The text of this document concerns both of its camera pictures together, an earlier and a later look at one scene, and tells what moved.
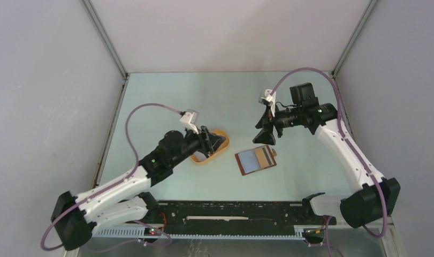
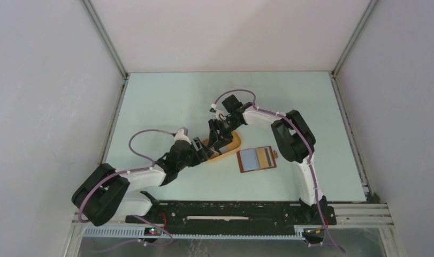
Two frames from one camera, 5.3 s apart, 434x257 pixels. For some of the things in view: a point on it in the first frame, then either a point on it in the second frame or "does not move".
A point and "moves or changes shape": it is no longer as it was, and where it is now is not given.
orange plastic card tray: (225, 146) moves or changes shape
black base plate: (273, 213) does not move
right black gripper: (265, 136) → (225, 138)
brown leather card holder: (256, 159) does not move
